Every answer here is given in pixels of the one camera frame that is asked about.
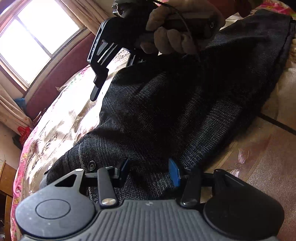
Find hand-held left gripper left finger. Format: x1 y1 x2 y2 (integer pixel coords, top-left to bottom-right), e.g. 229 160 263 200
47 158 130 208

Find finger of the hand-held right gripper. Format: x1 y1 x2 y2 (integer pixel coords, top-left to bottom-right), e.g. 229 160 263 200
126 49 144 67
90 70 109 102

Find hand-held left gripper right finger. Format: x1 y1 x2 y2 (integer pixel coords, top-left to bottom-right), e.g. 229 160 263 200
168 158 248 208

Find dark grey pants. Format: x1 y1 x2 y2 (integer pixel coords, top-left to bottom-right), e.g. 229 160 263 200
39 9 296 204

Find person's right hand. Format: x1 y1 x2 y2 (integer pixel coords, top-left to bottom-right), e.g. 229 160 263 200
140 0 226 55

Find floral satin bedspread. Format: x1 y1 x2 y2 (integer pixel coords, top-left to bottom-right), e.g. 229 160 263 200
13 0 296 241

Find maroon padded bench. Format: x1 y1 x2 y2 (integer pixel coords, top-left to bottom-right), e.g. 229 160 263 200
24 32 102 121

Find blue plastic bag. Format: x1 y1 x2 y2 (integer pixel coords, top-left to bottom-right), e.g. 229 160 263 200
14 97 26 112

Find window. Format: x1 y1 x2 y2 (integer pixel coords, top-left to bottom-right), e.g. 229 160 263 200
0 0 88 88

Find red plastic bag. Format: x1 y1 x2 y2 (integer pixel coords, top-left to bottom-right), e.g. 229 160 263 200
18 126 32 146

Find wooden cabinet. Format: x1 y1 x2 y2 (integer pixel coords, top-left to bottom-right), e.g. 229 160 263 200
0 159 18 241

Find black cable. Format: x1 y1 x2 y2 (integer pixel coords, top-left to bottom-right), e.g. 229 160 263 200
153 0 202 62

